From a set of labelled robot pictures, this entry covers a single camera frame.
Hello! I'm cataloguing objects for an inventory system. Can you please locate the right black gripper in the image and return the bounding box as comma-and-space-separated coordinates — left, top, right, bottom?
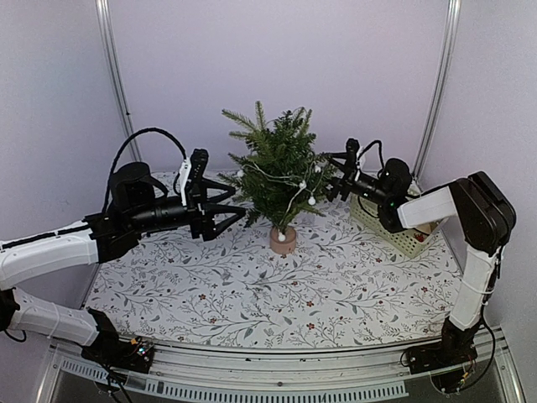
310, 153, 390, 207

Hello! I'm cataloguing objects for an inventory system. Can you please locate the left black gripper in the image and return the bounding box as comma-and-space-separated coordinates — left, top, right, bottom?
128, 178, 246, 240

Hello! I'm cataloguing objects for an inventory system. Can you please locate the small green christmas tree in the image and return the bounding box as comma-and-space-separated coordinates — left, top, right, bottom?
218, 101, 334, 255

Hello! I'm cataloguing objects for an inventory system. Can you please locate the pale green plastic basket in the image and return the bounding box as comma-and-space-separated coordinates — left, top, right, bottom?
350, 194, 447, 258

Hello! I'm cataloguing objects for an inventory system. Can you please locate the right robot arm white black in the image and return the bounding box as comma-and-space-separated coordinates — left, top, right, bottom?
326, 151, 516, 366

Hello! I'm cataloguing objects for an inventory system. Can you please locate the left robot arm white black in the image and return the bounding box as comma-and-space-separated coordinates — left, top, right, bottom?
1, 159, 246, 364

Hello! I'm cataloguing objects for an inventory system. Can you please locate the floral white tablecloth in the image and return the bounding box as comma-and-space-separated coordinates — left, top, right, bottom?
86, 201, 461, 349

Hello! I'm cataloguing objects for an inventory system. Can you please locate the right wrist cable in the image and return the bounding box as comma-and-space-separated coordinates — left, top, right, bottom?
360, 139, 387, 169

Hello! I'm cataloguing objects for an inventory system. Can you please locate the wrist cable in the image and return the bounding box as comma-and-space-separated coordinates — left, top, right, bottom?
102, 128, 189, 211
360, 139, 387, 169

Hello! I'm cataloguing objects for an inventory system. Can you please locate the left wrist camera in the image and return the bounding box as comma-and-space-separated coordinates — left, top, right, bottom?
173, 149, 209, 207

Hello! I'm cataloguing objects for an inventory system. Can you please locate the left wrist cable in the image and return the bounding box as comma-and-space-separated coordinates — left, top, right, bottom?
102, 128, 189, 211

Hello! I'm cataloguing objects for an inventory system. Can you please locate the front aluminium rail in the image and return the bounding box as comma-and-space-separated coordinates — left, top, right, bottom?
36, 328, 528, 402

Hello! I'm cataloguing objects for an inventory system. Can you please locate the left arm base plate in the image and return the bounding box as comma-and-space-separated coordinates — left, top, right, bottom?
81, 335, 154, 374

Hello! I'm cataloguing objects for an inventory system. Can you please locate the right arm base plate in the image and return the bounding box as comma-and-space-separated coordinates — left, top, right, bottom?
403, 342, 477, 374

